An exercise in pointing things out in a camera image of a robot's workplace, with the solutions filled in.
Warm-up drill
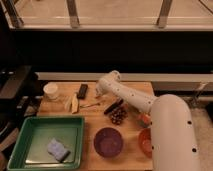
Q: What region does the purple bowl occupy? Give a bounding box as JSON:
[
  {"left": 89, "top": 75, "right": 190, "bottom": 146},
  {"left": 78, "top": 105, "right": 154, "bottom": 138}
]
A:
[{"left": 93, "top": 127, "right": 123, "bottom": 158}]

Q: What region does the black rectangular block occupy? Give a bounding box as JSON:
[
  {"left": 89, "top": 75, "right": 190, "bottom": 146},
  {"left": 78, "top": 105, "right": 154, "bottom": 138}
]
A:
[{"left": 77, "top": 84, "right": 88, "bottom": 99}]

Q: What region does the red bowl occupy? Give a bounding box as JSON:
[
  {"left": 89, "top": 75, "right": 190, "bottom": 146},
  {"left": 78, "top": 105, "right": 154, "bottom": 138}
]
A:
[{"left": 138, "top": 128, "right": 152, "bottom": 158}]

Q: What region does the green plastic tray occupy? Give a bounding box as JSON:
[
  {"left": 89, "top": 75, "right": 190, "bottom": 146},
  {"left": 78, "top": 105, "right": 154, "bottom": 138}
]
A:
[{"left": 7, "top": 116, "right": 84, "bottom": 171}]

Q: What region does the wooden board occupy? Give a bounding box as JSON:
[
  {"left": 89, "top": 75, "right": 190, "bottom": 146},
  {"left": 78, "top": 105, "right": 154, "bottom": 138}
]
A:
[{"left": 37, "top": 82, "right": 154, "bottom": 171}]

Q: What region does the bunch of dark grapes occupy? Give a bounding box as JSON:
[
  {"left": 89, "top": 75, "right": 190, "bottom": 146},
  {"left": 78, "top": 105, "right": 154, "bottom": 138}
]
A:
[{"left": 109, "top": 107, "right": 127, "bottom": 125}]

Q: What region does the red yellow apple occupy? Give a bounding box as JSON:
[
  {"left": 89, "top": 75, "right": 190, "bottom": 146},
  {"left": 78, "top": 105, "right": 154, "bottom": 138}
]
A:
[{"left": 140, "top": 114, "right": 151, "bottom": 127}]

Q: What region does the blue sponge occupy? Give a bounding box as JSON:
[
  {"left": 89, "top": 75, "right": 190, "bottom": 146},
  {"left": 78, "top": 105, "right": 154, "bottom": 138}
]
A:
[{"left": 47, "top": 139, "right": 70, "bottom": 162}]

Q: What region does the white cup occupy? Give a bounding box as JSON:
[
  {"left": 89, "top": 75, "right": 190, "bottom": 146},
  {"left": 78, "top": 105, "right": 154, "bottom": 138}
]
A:
[{"left": 43, "top": 83, "right": 59, "bottom": 100}]

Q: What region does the yellow banana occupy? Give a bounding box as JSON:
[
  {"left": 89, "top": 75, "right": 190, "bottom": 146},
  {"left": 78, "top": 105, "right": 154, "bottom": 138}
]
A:
[{"left": 65, "top": 93, "right": 79, "bottom": 114}]

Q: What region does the black handled brush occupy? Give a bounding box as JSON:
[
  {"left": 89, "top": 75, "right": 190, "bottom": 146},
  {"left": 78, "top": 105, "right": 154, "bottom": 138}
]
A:
[{"left": 104, "top": 99, "right": 123, "bottom": 115}]

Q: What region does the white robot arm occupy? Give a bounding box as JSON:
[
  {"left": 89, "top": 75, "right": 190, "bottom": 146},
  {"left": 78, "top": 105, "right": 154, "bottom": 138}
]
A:
[{"left": 96, "top": 70, "right": 201, "bottom": 171}]

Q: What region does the black chair at left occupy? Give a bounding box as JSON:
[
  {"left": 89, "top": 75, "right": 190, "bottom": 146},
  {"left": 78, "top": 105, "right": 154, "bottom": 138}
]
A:
[{"left": 0, "top": 66, "right": 39, "bottom": 135}]

